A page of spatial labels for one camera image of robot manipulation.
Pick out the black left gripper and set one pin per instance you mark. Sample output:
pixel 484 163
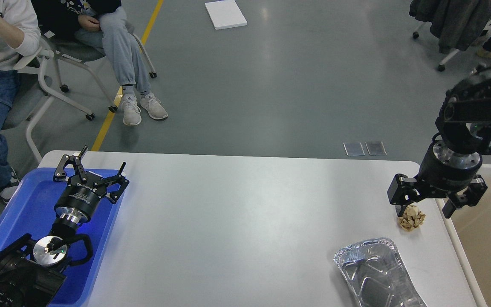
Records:
pixel 79 195

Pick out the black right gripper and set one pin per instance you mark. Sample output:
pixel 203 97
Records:
pixel 442 169

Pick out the aluminium foil tray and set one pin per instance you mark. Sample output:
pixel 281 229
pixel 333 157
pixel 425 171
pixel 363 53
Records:
pixel 376 274

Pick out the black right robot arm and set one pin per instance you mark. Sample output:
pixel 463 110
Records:
pixel 464 121

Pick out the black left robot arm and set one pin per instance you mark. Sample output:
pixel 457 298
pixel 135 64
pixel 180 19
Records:
pixel 54 231

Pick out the crumpled brown paper ball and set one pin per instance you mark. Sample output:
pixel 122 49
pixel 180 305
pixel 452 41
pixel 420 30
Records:
pixel 411 219

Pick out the right metal floor plate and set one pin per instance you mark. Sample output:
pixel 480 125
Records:
pixel 376 148

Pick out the metal floor plate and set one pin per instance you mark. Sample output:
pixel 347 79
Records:
pixel 376 148
pixel 354 148

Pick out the left metal floor plate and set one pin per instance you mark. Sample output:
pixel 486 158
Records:
pixel 354 148

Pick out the white office chair near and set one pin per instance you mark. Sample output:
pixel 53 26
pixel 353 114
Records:
pixel 35 94

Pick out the grey office chair far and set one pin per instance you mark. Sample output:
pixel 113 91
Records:
pixel 77 54

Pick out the person in light jeans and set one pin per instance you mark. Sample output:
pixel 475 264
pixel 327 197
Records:
pixel 102 24

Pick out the chair with dark coat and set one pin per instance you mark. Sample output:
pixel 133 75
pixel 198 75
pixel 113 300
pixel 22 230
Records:
pixel 458 24

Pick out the white flat box on floor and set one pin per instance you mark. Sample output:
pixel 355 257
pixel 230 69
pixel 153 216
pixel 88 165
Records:
pixel 225 14

